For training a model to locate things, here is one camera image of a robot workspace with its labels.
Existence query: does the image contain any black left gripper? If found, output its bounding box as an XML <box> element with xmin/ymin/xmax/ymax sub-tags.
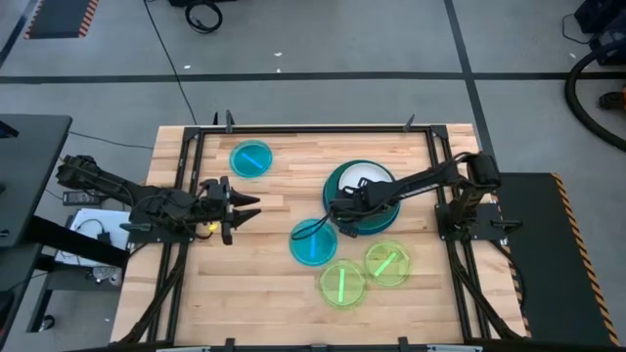
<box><xmin>197</xmin><ymin>175</ymin><xmax>263</xmax><ymax>246</ymax></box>

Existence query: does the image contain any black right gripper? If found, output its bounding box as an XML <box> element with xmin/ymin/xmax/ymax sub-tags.
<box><xmin>326</xmin><ymin>179</ymin><xmax>395</xmax><ymax>240</ymax></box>

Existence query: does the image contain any large green plastic plate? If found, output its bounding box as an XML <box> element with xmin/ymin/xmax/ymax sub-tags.
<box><xmin>324</xmin><ymin>160</ymin><xmax>399</xmax><ymax>234</ymax></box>

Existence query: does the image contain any clear blue plastic plate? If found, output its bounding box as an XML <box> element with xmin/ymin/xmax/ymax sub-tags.
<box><xmin>228</xmin><ymin>139</ymin><xmax>274</xmax><ymax>179</ymax></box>
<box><xmin>288</xmin><ymin>217</ymin><xmax>339</xmax><ymax>268</ymax></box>

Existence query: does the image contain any white plastic plate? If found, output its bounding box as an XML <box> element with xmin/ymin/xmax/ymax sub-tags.
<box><xmin>337</xmin><ymin>162</ymin><xmax>395</xmax><ymax>198</ymax></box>

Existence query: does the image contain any clear green plastic plate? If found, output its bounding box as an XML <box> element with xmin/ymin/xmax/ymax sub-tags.
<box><xmin>318</xmin><ymin>258</ymin><xmax>368</xmax><ymax>309</ymax></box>
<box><xmin>363</xmin><ymin>239</ymin><xmax>412</xmax><ymax>287</ymax></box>

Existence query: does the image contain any white paper sheet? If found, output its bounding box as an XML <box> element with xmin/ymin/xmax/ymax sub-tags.
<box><xmin>53</xmin><ymin>207</ymin><xmax>132</xmax><ymax>269</ymax></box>

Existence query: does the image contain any black power adapter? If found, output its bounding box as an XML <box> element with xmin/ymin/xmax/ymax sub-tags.
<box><xmin>62</xmin><ymin>190</ymin><xmax>103</xmax><ymax>207</ymax></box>

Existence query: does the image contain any black desk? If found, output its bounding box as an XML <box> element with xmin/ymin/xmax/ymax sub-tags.
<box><xmin>0</xmin><ymin>113</ymin><xmax>131</xmax><ymax>338</ymax></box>

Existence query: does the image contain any black hazard-striped platform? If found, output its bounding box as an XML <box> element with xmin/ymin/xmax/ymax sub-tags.
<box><xmin>487</xmin><ymin>171</ymin><xmax>623</xmax><ymax>349</ymax></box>

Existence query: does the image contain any black hazard-striped mat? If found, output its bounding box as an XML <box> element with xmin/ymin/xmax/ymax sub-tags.
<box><xmin>22</xmin><ymin>0</ymin><xmax>101</xmax><ymax>40</ymax></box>

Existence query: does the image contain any black equipment case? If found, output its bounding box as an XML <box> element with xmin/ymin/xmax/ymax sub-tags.
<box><xmin>572</xmin><ymin>0</ymin><xmax>626</xmax><ymax>67</ymax></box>

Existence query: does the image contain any black camera cable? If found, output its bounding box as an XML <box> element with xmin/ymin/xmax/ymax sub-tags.
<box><xmin>291</xmin><ymin>210</ymin><xmax>339</xmax><ymax>242</ymax></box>

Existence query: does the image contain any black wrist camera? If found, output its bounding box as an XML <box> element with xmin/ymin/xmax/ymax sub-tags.
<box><xmin>199</xmin><ymin>178</ymin><xmax>224</xmax><ymax>199</ymax></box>

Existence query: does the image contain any black aluminium table frame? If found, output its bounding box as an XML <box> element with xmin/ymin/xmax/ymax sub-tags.
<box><xmin>111</xmin><ymin>110</ymin><xmax>528</xmax><ymax>352</ymax></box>

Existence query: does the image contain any thin black floor cable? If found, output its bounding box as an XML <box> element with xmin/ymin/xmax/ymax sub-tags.
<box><xmin>143</xmin><ymin>0</ymin><xmax>199</xmax><ymax>126</ymax></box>

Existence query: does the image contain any coiled black cable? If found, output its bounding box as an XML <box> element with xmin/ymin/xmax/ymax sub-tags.
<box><xmin>183</xmin><ymin>0</ymin><xmax>225</xmax><ymax>35</ymax></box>

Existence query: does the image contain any thick black hose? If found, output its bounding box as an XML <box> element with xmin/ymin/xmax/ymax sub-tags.
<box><xmin>563</xmin><ymin>40</ymin><xmax>626</xmax><ymax>154</ymax></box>

